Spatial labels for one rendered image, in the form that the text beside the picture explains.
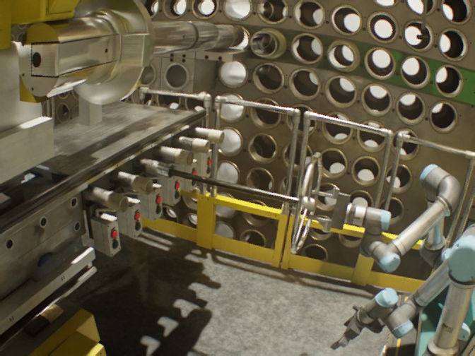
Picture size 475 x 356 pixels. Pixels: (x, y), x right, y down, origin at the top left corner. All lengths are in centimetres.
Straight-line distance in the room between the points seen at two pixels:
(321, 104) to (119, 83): 203
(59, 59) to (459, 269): 119
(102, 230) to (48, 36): 83
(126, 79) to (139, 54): 12
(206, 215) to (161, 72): 112
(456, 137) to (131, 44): 248
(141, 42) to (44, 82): 30
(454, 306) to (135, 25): 126
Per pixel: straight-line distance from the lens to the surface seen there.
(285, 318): 223
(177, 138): 203
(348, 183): 314
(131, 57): 113
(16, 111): 125
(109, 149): 177
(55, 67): 100
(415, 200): 318
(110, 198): 145
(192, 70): 289
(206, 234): 269
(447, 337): 126
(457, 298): 117
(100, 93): 128
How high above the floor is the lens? 154
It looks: 23 degrees down
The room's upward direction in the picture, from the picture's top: 4 degrees clockwise
